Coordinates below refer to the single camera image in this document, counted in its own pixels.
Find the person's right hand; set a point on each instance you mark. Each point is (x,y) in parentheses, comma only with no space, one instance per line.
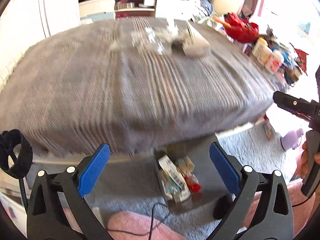
(304,161)

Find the white bottle yellow cap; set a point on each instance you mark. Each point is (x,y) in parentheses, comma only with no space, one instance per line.
(259,45)

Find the white low tv cabinet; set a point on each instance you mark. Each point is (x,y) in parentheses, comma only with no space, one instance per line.
(98,10)

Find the plaid grey table blanket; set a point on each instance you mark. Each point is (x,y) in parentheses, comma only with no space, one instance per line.
(88,85)

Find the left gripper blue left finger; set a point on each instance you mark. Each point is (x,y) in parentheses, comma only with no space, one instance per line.
(46,218)

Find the purple slipper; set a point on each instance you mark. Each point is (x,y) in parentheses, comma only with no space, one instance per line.
(291,139)

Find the red cylindrical tube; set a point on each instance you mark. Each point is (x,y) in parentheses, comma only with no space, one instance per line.
(192,183)

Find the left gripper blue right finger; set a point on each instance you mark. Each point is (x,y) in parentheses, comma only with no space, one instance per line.
(273,218)

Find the white bottle red label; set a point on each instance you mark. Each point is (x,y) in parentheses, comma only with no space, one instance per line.
(274,62)

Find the clear plastic bag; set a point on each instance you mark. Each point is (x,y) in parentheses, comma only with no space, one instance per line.
(157,40)

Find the orange stick in basket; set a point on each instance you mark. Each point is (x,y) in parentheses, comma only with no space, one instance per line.
(224,24)

